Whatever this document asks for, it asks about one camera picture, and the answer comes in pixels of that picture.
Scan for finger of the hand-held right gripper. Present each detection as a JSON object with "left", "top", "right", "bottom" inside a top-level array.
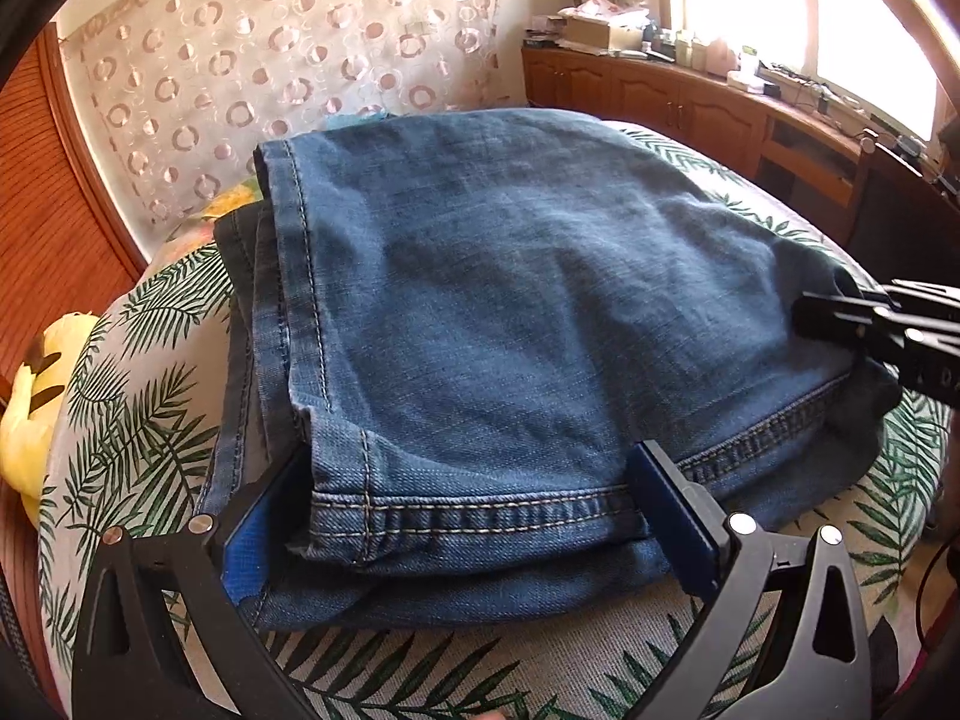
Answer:
[
  {"left": 857, "top": 280, "right": 960, "bottom": 328},
  {"left": 791, "top": 294, "right": 960, "bottom": 373}
]

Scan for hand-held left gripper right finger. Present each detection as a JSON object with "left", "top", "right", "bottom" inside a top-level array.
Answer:
[{"left": 622, "top": 439, "right": 875, "bottom": 720}]

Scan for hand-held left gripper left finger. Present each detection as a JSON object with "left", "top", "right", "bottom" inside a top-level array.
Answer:
[{"left": 71, "top": 450, "right": 323, "bottom": 720}]

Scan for blue denim pants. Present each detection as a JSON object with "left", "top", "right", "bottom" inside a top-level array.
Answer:
[{"left": 199, "top": 109, "right": 905, "bottom": 631}]

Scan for leaf-print bed sheet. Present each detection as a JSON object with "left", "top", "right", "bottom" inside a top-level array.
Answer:
[{"left": 37, "top": 120, "right": 953, "bottom": 720}]

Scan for white power strip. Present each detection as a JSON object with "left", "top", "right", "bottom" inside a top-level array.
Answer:
[{"left": 754, "top": 64, "right": 863, "bottom": 121}]

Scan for yellow plush toy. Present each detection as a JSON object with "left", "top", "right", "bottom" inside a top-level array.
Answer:
[{"left": 0, "top": 311, "right": 102, "bottom": 526}]

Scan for wooden side cabinet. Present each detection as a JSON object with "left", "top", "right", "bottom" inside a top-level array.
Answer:
[{"left": 521, "top": 45, "right": 960, "bottom": 256}]

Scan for wooden framed window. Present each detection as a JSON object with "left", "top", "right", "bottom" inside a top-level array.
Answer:
[{"left": 652, "top": 0, "right": 960, "bottom": 143}]

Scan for floral blanket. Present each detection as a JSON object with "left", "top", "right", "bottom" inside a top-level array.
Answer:
[{"left": 154, "top": 176, "right": 265, "bottom": 260}]

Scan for brown cardboard box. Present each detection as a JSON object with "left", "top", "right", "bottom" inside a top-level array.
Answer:
[{"left": 562, "top": 15, "right": 635, "bottom": 53}]

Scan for pink printed bag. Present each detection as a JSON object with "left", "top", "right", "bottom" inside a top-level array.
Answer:
[{"left": 577, "top": 0, "right": 650, "bottom": 20}]

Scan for wooden wardrobe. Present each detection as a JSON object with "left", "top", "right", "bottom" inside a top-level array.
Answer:
[{"left": 0, "top": 22, "right": 151, "bottom": 406}]

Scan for circle-pattern wall curtain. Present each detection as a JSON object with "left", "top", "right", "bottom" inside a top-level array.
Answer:
[{"left": 60, "top": 0, "right": 503, "bottom": 230}]

